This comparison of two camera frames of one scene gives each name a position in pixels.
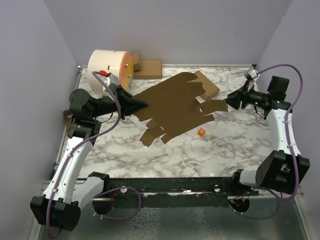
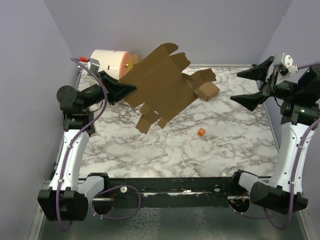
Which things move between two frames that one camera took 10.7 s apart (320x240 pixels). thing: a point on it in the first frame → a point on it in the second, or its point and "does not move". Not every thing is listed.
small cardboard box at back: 136,61 does not move
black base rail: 172,192 does not move
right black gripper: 234,98 → 251,101
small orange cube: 201,132 does not move
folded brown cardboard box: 211,89 does not move
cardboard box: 172,104 → 162,87
